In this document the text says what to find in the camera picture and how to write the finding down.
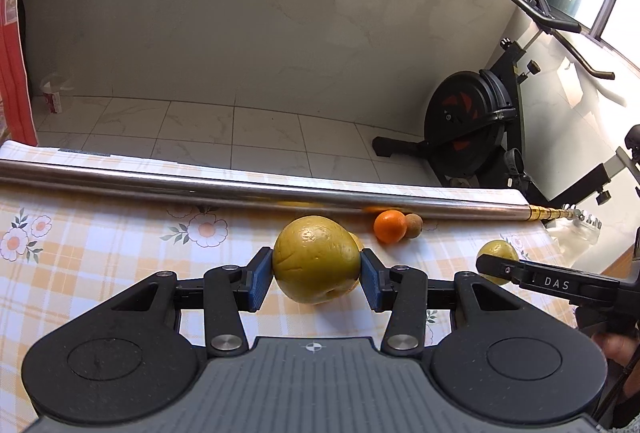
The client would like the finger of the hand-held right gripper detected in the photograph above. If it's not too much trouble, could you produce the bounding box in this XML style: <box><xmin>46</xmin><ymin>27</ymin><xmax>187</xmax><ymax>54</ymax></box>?
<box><xmin>475</xmin><ymin>254</ymin><xmax>532</xmax><ymax>287</ymax></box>

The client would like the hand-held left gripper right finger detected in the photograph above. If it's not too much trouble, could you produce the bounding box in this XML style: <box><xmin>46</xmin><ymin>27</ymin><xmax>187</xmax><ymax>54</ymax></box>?
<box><xmin>360</xmin><ymin>248</ymin><xmax>516</xmax><ymax>358</ymax></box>

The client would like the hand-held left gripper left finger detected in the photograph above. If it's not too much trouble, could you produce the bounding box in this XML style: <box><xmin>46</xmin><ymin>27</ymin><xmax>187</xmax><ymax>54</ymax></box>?
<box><xmin>111</xmin><ymin>247</ymin><xmax>275</xmax><ymax>358</ymax></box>

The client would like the small yellow-green citrus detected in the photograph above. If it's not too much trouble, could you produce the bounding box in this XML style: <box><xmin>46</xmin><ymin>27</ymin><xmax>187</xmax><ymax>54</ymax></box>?
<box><xmin>477</xmin><ymin>239</ymin><xmax>519</xmax><ymax>285</ymax></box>

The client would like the small mandarin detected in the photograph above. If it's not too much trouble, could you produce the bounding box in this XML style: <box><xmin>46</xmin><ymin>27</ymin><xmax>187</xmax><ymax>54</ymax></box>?
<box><xmin>373</xmin><ymin>210</ymin><xmax>407</xmax><ymax>244</ymax></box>

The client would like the yellow-green pear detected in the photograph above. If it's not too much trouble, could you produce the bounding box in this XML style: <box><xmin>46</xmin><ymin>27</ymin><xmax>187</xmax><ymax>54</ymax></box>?
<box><xmin>272</xmin><ymin>216</ymin><xmax>362</xmax><ymax>305</ymax></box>

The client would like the person's right hand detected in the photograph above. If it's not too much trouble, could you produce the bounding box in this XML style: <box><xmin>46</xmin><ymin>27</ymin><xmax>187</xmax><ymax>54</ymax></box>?
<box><xmin>592</xmin><ymin>332</ymin><xmax>640</xmax><ymax>364</ymax></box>

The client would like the clear plastic container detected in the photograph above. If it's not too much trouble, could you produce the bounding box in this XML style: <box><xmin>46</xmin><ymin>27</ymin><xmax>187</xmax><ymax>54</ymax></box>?
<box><xmin>545</xmin><ymin>216</ymin><xmax>603</xmax><ymax>259</ymax></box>

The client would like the long metal pole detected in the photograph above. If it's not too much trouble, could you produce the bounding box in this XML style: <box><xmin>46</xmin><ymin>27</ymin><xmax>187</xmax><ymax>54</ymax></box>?
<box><xmin>0</xmin><ymin>158</ymin><xmax>603</xmax><ymax>230</ymax></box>

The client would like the black exercise bike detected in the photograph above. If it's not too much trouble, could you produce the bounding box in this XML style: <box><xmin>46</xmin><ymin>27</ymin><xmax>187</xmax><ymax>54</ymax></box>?
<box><xmin>371</xmin><ymin>0</ymin><xmax>640</xmax><ymax>214</ymax></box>

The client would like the red and white carton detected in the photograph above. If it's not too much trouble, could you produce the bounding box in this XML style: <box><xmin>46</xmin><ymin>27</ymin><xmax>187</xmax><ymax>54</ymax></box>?
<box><xmin>40</xmin><ymin>73</ymin><xmax>76</xmax><ymax>115</ymax></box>

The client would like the red printed poster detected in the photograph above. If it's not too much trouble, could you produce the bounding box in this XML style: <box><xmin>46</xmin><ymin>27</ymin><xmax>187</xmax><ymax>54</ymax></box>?
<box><xmin>0</xmin><ymin>0</ymin><xmax>40</xmax><ymax>148</ymax></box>

